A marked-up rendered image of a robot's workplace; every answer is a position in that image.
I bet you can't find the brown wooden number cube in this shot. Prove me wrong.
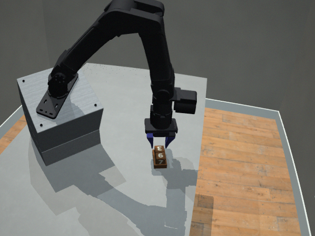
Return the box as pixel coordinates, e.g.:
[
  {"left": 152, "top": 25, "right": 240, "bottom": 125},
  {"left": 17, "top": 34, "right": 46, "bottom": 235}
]
[
  {"left": 155, "top": 152, "right": 166, "bottom": 164},
  {"left": 154, "top": 146, "right": 164, "bottom": 154}
]

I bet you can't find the brown wooden tray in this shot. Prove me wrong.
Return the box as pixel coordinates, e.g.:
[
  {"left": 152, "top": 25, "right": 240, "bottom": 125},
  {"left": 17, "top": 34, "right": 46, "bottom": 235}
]
[{"left": 152, "top": 149, "right": 167, "bottom": 169}]

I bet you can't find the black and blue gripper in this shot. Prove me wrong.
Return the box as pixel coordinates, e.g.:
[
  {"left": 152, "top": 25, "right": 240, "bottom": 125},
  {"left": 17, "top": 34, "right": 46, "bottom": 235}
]
[{"left": 144, "top": 111, "right": 178, "bottom": 148}]

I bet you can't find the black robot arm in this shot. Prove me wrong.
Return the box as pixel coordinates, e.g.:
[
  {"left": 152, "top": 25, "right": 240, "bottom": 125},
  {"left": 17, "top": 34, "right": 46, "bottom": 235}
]
[{"left": 36, "top": 0, "right": 197, "bottom": 124}]

